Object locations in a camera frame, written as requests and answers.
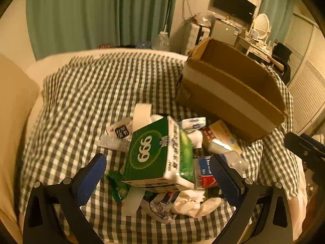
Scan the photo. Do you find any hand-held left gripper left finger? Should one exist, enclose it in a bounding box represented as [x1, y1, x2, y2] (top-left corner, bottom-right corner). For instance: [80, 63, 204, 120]
[23, 153, 107, 244]

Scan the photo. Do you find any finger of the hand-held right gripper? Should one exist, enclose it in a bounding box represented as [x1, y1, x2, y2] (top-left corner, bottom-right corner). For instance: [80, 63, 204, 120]
[284, 132, 325, 176]

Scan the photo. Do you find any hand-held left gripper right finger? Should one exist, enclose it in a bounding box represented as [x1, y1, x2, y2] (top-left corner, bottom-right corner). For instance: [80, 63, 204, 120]
[209, 154, 294, 244]

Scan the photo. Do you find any red and cream medicine box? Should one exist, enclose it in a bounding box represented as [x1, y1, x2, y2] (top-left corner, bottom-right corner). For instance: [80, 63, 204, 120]
[202, 119, 243, 155]

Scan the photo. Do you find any green medicine box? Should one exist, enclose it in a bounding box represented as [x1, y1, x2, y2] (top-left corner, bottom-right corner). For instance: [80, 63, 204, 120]
[122, 115, 196, 191]

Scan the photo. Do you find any brown cardboard box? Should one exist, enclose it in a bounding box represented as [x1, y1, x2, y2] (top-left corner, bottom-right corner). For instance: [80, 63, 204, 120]
[175, 37, 288, 144]

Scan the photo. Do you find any blue and red box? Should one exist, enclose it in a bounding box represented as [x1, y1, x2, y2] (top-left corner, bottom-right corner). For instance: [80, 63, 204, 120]
[193, 156, 219, 190]

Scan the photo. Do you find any small clear plastic bottle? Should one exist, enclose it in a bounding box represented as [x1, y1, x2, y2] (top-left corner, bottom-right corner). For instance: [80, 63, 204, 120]
[208, 150, 249, 171]

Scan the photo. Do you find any green sachet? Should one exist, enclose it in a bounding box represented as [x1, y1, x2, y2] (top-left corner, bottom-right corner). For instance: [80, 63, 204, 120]
[104, 170, 131, 204]

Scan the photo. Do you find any crumpled white tissue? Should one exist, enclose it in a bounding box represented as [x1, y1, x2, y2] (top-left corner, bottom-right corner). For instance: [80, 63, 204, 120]
[173, 191, 224, 218]

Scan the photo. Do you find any silver blister pack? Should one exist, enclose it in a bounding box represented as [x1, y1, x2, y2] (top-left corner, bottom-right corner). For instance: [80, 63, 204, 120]
[98, 135, 131, 151]

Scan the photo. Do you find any white sachet with black label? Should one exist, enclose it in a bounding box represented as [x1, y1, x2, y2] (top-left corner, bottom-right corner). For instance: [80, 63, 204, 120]
[106, 119, 134, 140]

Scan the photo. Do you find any blue and white medicine box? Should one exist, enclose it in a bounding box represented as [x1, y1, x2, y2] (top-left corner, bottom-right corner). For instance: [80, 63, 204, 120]
[178, 117, 207, 133]

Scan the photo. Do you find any white louvered wardrobe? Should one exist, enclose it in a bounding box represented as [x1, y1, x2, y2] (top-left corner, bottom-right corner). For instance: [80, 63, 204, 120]
[284, 14, 325, 135]

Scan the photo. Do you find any crumpled foil packet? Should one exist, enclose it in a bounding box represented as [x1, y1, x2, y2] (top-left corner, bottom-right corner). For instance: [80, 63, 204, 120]
[148, 193, 178, 224]

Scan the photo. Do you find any checked blanket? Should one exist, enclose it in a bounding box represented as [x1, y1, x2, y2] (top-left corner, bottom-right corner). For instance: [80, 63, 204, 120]
[19, 52, 301, 244]

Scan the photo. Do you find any black chair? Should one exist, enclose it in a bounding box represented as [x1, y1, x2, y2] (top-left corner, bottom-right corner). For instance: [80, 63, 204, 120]
[272, 43, 292, 82]

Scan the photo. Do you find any white dressing table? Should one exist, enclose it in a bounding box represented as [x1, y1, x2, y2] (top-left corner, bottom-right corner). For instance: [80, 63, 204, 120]
[239, 36, 277, 64]

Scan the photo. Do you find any cream pillow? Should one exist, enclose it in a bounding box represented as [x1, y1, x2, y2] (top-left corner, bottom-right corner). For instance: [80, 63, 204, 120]
[0, 53, 41, 237]

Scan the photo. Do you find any white oval mirror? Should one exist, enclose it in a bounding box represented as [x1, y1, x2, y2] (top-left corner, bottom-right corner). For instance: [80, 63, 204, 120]
[251, 13, 272, 41]

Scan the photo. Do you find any grey cabinet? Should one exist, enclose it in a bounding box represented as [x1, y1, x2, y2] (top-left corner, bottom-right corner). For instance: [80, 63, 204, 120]
[211, 19, 244, 47]

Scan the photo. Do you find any green curtain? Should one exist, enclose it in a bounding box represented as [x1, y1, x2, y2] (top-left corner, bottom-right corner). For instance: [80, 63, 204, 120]
[25, 0, 179, 60]
[259, 0, 296, 41]

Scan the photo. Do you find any white drawer cabinet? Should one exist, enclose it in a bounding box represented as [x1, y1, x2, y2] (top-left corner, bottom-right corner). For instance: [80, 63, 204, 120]
[185, 23, 211, 55]

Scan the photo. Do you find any clear water bottle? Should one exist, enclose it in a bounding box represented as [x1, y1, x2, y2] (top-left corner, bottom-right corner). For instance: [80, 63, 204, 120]
[152, 32, 170, 51]

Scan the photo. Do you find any black flat screen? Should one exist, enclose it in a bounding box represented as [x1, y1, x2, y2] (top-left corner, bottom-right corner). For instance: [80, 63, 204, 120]
[212, 0, 257, 26]

